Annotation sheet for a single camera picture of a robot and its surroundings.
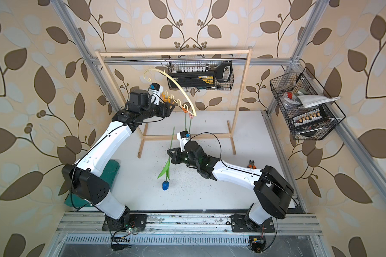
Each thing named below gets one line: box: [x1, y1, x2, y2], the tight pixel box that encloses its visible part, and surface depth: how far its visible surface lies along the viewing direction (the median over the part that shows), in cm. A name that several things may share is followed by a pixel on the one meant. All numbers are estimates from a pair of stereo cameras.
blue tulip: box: [157, 125, 176, 191], surface depth 78 cm
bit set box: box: [291, 106, 329, 130], surface depth 68 cm
